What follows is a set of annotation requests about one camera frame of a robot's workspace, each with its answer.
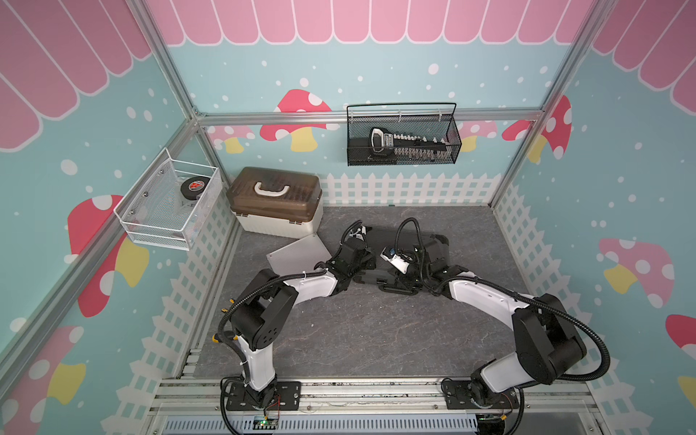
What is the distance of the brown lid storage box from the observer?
97 cm

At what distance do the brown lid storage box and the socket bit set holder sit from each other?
284 millimetres

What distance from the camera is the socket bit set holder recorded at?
89cm

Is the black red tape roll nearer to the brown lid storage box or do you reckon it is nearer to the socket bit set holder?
the brown lid storage box

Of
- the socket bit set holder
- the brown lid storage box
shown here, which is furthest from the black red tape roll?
the socket bit set holder
